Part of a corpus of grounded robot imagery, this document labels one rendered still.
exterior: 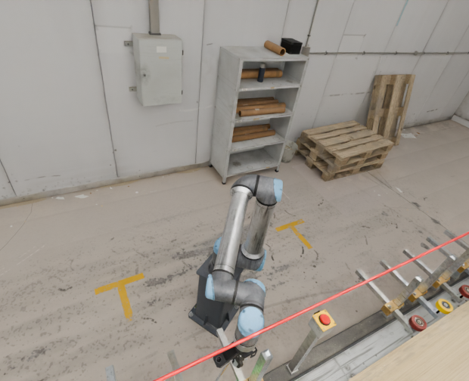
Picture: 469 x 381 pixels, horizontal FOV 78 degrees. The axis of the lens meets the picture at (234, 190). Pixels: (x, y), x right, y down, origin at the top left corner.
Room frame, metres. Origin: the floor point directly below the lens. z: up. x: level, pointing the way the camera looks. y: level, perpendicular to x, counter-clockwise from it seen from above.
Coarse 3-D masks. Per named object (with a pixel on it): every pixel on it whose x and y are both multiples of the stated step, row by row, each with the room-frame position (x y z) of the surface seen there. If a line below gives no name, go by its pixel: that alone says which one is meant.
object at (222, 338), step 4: (220, 328) 0.69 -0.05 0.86; (216, 332) 0.67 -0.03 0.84; (220, 332) 0.67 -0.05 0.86; (220, 336) 0.65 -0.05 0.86; (224, 336) 0.65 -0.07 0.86; (220, 340) 0.63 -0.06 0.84; (224, 340) 0.63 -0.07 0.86; (224, 344) 0.61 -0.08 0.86; (228, 344) 0.62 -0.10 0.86; (232, 364) 0.53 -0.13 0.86; (232, 368) 0.52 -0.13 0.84; (236, 368) 0.52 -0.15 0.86; (240, 368) 0.52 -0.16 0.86; (236, 372) 0.50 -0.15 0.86; (240, 372) 0.51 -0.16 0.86; (236, 376) 0.49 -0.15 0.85; (240, 376) 0.49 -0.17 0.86; (240, 380) 0.47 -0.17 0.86
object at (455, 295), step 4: (404, 252) 1.48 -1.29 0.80; (408, 252) 1.47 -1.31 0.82; (408, 256) 1.45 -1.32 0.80; (412, 256) 1.44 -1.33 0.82; (416, 260) 1.41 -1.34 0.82; (420, 260) 1.41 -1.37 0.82; (416, 264) 1.39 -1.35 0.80; (420, 264) 1.38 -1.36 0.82; (424, 268) 1.35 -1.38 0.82; (428, 268) 1.35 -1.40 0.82; (428, 272) 1.32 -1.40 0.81; (432, 272) 1.32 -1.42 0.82; (444, 284) 1.24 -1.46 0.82; (444, 288) 1.22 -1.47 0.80; (448, 288) 1.21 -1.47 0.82; (448, 292) 1.20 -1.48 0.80; (452, 292) 1.19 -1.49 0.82; (452, 296) 1.17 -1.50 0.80; (456, 296) 1.16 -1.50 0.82; (456, 300) 1.14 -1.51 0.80; (460, 300) 1.13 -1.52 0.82
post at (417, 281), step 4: (420, 276) 1.03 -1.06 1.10; (412, 280) 1.02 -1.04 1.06; (416, 280) 1.01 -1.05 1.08; (420, 280) 1.00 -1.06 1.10; (408, 284) 1.02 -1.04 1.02; (412, 284) 1.01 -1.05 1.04; (416, 284) 1.00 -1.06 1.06; (420, 284) 1.01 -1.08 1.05; (408, 288) 1.01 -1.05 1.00; (412, 288) 1.00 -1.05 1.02; (416, 288) 1.01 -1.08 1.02; (404, 292) 1.02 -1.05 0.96; (408, 292) 1.00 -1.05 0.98; (412, 292) 1.01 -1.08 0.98; (400, 296) 1.02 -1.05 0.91; (404, 296) 1.00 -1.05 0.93; (408, 296) 1.01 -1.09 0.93; (396, 300) 1.02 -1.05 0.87; (400, 300) 1.01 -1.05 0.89; (404, 300) 1.00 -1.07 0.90; (396, 304) 1.01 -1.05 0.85; (400, 304) 1.00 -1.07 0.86; (388, 316) 1.00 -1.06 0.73
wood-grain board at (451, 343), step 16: (464, 304) 1.05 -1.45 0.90; (448, 320) 0.92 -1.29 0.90; (464, 320) 0.94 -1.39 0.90; (416, 336) 0.80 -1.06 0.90; (432, 336) 0.81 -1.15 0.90; (448, 336) 0.83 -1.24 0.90; (464, 336) 0.84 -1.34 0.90; (400, 352) 0.70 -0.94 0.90; (416, 352) 0.71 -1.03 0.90; (432, 352) 0.73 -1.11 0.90; (448, 352) 0.74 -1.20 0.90; (464, 352) 0.75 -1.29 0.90; (368, 368) 0.60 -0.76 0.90; (384, 368) 0.61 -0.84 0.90; (400, 368) 0.62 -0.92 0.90; (416, 368) 0.64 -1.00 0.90; (432, 368) 0.65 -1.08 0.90; (448, 368) 0.66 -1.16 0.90; (464, 368) 0.67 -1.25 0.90
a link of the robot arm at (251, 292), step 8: (248, 280) 0.67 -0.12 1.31; (256, 280) 0.67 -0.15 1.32; (240, 288) 0.63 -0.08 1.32; (248, 288) 0.63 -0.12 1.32; (256, 288) 0.64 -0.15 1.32; (264, 288) 0.66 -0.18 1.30; (240, 296) 0.60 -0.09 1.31; (248, 296) 0.60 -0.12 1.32; (256, 296) 0.60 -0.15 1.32; (264, 296) 0.63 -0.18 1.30; (240, 304) 0.59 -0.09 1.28; (248, 304) 0.57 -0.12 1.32; (256, 304) 0.57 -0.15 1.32
